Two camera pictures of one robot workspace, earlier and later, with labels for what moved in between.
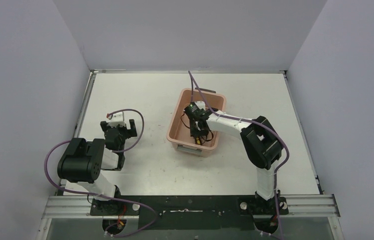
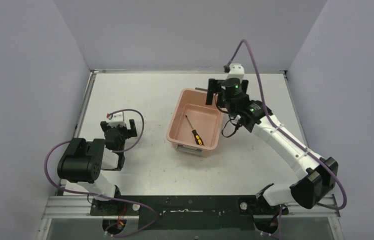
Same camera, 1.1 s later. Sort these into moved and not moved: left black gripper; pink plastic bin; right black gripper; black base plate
Moved: right black gripper
Not moved: left black gripper; pink plastic bin; black base plate
